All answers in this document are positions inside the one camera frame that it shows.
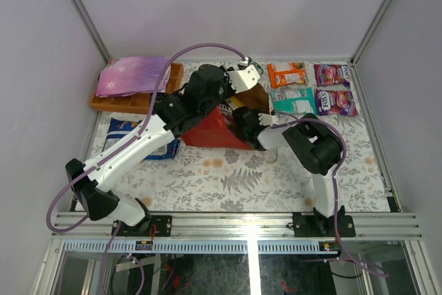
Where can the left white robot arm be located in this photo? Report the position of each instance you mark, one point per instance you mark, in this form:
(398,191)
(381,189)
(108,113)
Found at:
(173,115)

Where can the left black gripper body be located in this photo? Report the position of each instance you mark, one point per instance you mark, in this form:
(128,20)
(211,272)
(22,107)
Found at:
(226,76)

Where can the white Fox's candy bag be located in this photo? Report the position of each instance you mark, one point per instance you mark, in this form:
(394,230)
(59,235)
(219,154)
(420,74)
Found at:
(331,74)

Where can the blue Doritos chip bag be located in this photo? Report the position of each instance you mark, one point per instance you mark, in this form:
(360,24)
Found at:
(129,141)

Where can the orange Fox's candy bag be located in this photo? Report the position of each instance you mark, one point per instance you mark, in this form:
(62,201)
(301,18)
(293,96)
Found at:
(287,73)

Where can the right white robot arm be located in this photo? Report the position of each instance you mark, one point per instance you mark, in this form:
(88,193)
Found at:
(319,147)

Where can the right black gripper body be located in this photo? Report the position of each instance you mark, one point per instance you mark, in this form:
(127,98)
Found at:
(255,112)

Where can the orange wooden tray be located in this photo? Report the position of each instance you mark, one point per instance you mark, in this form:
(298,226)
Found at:
(137,103)

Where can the aluminium front rail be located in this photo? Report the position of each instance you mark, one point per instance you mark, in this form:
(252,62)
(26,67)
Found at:
(273,226)

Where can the blue white cable duct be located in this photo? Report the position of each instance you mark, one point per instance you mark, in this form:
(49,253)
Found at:
(201,246)

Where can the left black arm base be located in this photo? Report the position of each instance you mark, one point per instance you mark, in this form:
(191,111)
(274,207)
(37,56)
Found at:
(155,225)

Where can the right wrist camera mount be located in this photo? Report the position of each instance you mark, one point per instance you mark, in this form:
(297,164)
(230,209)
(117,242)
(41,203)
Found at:
(267,119)

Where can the purple plastic package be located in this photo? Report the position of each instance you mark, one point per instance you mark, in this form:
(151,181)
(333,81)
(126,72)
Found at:
(130,75)

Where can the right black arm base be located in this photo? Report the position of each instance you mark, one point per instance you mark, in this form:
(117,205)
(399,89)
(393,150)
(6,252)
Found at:
(315,225)

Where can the red paper bag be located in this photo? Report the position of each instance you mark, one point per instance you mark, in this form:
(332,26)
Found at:
(219,129)

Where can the teal candy bag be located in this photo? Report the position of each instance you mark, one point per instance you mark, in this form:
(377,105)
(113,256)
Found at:
(298,101)

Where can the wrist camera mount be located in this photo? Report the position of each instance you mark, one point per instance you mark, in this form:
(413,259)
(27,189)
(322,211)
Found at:
(267,119)
(244,75)

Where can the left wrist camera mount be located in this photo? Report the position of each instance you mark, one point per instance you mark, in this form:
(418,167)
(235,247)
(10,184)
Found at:
(244,75)

